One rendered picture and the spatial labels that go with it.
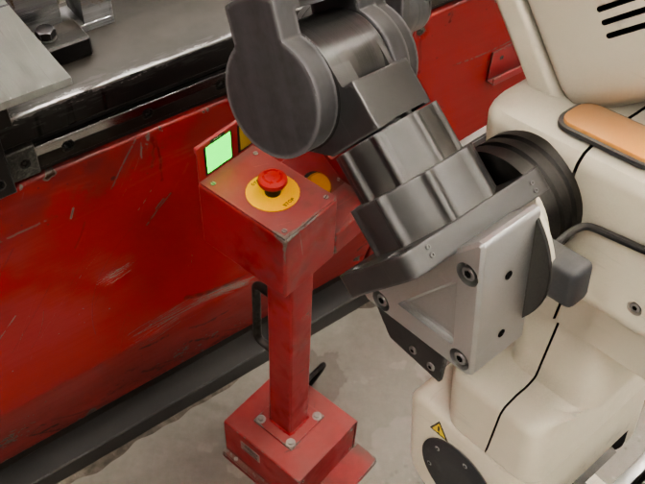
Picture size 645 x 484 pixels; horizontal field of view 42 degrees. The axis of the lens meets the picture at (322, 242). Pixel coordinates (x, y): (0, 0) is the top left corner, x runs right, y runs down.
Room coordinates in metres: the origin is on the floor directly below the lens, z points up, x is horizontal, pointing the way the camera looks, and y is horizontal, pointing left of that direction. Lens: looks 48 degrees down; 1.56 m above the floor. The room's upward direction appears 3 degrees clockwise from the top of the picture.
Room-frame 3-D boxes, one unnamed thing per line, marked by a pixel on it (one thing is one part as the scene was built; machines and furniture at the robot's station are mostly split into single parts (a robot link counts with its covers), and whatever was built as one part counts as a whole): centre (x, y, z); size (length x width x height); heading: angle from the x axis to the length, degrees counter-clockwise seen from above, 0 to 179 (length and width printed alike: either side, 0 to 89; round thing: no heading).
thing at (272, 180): (0.79, 0.07, 0.79); 0.04 x 0.04 x 0.04
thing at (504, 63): (1.40, -0.37, 0.58); 0.15 x 0.02 x 0.07; 129
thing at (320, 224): (0.83, 0.05, 0.75); 0.20 x 0.16 x 0.18; 142
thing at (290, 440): (0.83, 0.05, 0.13); 0.10 x 0.10 x 0.01; 52
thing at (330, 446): (0.81, 0.02, 0.06); 0.25 x 0.20 x 0.12; 52
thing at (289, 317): (0.83, 0.05, 0.39); 0.05 x 0.05 x 0.54; 52
